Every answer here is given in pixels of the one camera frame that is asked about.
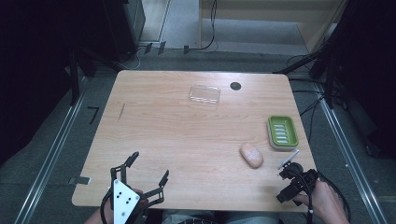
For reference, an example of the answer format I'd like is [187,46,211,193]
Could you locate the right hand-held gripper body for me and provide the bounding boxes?
[277,148,320,195]

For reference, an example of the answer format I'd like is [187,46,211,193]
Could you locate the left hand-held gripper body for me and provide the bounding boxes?
[106,178,149,224]

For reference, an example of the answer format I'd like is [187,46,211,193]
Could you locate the green soap dish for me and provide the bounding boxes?
[266,115,300,151]

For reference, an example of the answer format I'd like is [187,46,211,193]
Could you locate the pink soap bar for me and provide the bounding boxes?
[239,142,264,170]

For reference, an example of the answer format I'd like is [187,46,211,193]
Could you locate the person's left hand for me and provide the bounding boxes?
[132,188,149,217]

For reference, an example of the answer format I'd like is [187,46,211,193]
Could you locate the person's right hand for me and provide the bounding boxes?
[292,180,347,224]

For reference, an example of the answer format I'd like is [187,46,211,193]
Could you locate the black metal stand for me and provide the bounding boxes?
[274,31,347,110]
[64,46,97,106]

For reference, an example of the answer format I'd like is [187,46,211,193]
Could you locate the clear plastic lid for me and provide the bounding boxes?
[189,84,221,105]

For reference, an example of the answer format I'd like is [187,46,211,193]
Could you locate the black cabinet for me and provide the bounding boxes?
[101,0,147,63]

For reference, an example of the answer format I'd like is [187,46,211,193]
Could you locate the light wooden shelf unit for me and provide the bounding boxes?
[199,0,348,54]

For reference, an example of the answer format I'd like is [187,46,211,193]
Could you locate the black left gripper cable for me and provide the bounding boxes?
[99,188,114,224]

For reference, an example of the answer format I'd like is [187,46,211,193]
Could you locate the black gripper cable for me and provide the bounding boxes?
[99,188,114,224]
[317,171,352,224]

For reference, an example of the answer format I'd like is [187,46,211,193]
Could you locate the black cable with white tag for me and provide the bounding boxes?
[288,169,314,224]

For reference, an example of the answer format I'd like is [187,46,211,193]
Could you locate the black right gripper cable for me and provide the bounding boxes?
[317,171,352,224]

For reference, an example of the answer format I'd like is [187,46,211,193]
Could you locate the metal floor rail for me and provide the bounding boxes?
[314,82,389,224]
[13,76,90,224]

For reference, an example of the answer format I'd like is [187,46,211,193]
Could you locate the black floor cable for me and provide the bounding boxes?
[292,88,326,144]

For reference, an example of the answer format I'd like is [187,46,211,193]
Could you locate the black hanging cable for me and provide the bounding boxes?
[186,0,219,52]

